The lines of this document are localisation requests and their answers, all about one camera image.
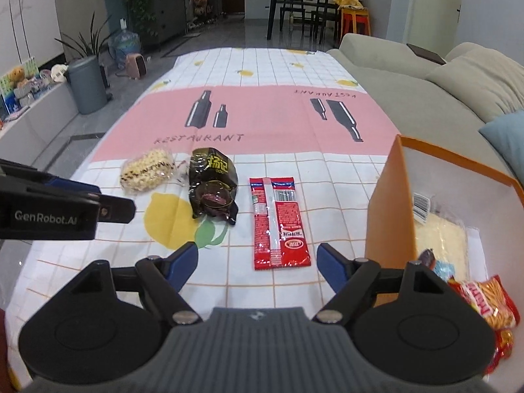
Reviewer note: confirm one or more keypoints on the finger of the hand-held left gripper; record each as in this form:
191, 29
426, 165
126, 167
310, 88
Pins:
69, 186
118, 209

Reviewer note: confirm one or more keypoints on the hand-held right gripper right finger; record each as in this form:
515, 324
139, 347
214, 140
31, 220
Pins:
330, 268

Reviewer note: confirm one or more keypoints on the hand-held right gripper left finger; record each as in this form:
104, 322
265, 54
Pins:
183, 266

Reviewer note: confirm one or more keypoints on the clear popcorn bag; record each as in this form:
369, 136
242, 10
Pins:
147, 170

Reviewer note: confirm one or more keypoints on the red sausage packet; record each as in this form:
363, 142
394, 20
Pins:
282, 229

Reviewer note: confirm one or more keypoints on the orange cardboard box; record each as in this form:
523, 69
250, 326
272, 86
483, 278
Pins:
389, 213

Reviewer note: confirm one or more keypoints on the dark brown snack packet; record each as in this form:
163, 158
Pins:
213, 184

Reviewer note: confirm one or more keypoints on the green snack packet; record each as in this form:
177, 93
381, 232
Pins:
427, 256

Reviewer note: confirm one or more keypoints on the sliced bread sandwich packet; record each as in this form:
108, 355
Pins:
440, 237

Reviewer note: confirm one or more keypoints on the orange stick snack packet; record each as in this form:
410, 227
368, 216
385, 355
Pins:
491, 301

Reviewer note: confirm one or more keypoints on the red snack packet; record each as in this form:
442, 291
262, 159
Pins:
501, 346

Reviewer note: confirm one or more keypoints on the white low cabinet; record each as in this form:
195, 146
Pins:
37, 127

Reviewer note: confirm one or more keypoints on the small toys and figures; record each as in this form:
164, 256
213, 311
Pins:
28, 86

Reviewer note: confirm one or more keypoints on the pink space heater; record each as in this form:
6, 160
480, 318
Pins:
136, 65

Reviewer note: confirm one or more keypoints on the spiky snake plant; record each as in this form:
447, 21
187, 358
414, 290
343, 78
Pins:
86, 43

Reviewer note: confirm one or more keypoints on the blue water jug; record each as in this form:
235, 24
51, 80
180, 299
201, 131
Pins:
125, 47

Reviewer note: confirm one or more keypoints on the pink and white printed tablecloth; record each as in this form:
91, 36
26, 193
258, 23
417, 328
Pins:
266, 110

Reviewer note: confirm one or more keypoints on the beige sofa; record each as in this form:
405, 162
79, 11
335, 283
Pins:
389, 82

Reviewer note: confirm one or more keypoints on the dark grey drawer cabinet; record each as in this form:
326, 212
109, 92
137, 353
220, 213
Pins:
168, 12

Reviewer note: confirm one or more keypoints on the light blue cushion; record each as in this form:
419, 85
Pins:
505, 139

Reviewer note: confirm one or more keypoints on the beige cushion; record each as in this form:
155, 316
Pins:
479, 82

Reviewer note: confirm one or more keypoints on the red plastic stool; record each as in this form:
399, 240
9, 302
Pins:
355, 20

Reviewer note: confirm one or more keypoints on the black dining chair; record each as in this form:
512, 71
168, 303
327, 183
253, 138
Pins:
325, 14
297, 10

